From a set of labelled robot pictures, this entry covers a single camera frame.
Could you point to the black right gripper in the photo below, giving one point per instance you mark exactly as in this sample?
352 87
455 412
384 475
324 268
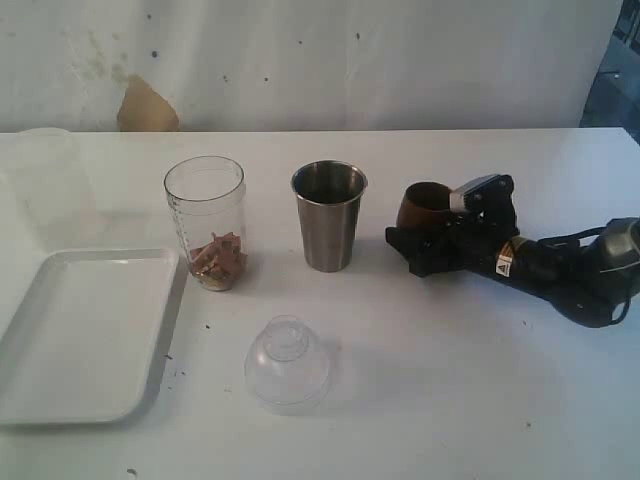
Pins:
466 241

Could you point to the brown wooden cup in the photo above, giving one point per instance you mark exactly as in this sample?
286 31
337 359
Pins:
425 206

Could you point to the stainless steel cup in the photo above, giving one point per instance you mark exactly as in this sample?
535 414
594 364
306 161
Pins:
328 195

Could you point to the clear domed shaker lid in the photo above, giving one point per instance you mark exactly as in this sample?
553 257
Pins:
287 368

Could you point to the brown wooden blocks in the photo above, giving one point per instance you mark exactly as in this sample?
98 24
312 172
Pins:
219 264

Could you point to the clear plastic shaker cup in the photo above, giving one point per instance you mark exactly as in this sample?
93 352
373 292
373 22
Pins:
206 195

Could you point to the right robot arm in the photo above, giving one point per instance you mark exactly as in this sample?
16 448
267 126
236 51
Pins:
589 277

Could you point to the white rectangular tray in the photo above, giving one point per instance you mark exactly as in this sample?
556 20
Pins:
88 336

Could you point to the translucent plastic cup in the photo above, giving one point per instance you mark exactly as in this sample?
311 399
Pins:
49 179

